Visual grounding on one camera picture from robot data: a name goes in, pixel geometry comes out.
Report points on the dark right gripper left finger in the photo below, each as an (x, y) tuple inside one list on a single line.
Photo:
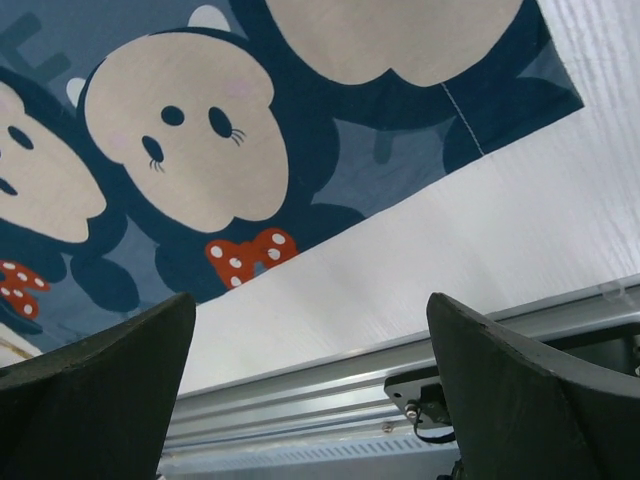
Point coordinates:
[(99, 408)]

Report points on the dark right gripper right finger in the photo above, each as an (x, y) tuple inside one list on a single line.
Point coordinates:
[(521, 409)]

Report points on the blue cartoon mouse placemat cloth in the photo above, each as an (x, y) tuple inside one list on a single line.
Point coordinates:
[(156, 147)]

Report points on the aluminium mounting rail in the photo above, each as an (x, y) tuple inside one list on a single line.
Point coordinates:
[(349, 388)]

